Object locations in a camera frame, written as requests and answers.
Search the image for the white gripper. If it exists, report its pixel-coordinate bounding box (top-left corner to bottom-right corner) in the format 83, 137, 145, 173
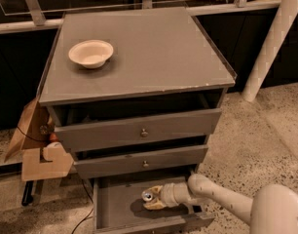
143, 182, 191, 211

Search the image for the redbull can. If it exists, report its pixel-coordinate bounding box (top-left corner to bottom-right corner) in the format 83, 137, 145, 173
141, 191, 153, 202

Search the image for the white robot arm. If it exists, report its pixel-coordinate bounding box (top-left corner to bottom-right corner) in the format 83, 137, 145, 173
141, 174, 298, 234

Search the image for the brass middle drawer knob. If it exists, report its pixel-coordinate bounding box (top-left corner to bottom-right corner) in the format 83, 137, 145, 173
142, 160, 149, 168

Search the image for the brass drawer knob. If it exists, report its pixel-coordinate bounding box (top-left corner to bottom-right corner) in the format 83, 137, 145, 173
142, 160, 149, 168
140, 129, 149, 137

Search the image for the grey bottom drawer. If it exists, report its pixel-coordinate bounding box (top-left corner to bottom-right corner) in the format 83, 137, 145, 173
93, 165, 214, 234

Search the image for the grey drawer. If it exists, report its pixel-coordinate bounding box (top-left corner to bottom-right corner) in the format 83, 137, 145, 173
74, 136, 208, 178
47, 89, 228, 153
93, 165, 214, 234

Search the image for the grey middle drawer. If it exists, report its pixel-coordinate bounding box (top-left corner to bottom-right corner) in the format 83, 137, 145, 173
74, 136, 208, 178

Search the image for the brass top drawer knob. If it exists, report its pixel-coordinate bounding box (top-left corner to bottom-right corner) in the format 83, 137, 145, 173
140, 129, 149, 137

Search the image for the grey top drawer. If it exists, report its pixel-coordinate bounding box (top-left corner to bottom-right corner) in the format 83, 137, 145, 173
47, 89, 228, 153

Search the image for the grey drawer cabinet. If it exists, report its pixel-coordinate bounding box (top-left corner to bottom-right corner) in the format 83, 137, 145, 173
36, 7, 238, 180

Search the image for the brown cardboard piece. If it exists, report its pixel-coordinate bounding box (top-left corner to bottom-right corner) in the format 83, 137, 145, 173
4, 97, 55, 161

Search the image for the white paper bowl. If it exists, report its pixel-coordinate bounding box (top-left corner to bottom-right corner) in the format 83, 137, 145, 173
68, 40, 114, 69

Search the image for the white diagonal pole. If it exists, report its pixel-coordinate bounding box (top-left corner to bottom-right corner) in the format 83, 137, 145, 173
242, 0, 298, 102

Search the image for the black cable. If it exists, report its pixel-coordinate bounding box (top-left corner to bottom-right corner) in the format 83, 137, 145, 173
16, 125, 95, 234

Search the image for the wooden bracket block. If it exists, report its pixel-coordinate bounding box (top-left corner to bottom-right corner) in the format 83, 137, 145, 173
21, 142, 73, 181

